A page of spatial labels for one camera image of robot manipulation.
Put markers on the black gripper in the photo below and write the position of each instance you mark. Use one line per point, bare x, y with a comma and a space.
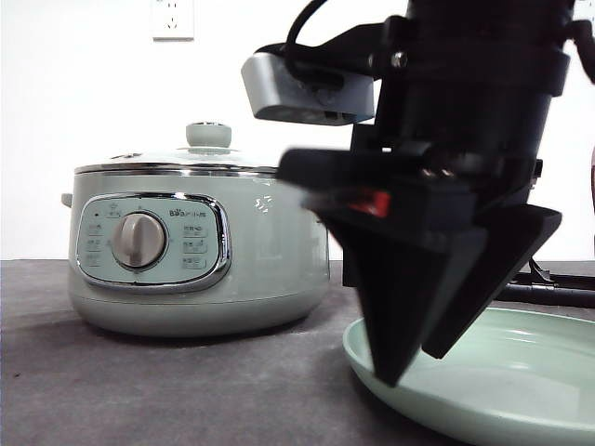
459, 115

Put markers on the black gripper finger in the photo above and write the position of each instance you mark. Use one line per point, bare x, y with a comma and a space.
507, 252
408, 274

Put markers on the green plate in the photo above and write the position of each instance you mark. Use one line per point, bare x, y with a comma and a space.
516, 375

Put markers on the glass lid with green knob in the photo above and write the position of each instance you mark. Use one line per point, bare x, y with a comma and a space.
208, 152

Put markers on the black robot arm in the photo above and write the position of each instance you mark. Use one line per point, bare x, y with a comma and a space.
572, 21

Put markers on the black plate rack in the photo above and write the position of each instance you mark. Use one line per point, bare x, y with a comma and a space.
535, 286

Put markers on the dark red plate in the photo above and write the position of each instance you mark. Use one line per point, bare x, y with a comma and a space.
592, 191

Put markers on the green electric steamer pot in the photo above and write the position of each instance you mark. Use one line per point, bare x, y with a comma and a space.
202, 241

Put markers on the black camera cable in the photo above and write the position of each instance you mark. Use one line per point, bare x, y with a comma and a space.
299, 21

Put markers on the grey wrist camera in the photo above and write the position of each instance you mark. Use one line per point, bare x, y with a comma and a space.
279, 94

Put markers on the white wall socket left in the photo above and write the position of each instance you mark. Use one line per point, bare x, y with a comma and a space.
172, 20

